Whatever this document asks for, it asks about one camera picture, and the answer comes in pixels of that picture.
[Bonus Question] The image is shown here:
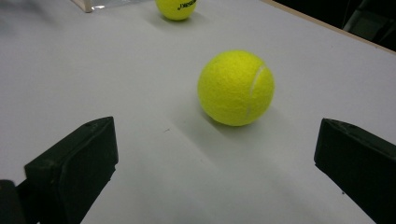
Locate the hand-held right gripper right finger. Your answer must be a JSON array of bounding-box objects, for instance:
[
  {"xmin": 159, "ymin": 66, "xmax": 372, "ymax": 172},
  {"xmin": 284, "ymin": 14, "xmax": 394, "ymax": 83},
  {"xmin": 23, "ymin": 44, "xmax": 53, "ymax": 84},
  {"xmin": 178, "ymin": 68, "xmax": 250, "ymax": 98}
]
[{"xmin": 313, "ymin": 118, "xmax": 396, "ymax": 224}]

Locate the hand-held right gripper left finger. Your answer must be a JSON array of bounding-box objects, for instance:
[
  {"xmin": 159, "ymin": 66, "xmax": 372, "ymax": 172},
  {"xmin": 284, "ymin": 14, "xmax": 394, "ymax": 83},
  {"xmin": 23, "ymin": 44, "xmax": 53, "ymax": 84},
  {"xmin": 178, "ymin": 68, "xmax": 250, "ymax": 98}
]
[{"xmin": 23, "ymin": 116, "xmax": 120, "ymax": 224}]

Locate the yellow tennis ball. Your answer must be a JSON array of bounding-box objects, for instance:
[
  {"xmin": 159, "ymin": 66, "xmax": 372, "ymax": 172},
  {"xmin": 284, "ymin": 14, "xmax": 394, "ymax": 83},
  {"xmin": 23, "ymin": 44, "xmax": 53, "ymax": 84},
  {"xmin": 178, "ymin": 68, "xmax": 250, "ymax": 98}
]
[
  {"xmin": 154, "ymin": 0, "xmax": 198, "ymax": 21},
  {"xmin": 197, "ymin": 49, "xmax": 276, "ymax": 127}
]

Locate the clear bag with beige trim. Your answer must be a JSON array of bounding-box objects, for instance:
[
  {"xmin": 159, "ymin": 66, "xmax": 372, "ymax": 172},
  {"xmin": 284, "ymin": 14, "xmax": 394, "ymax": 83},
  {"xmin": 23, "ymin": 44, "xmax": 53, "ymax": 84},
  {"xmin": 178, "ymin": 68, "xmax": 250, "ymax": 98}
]
[{"xmin": 69, "ymin": 0, "xmax": 157, "ymax": 13}]

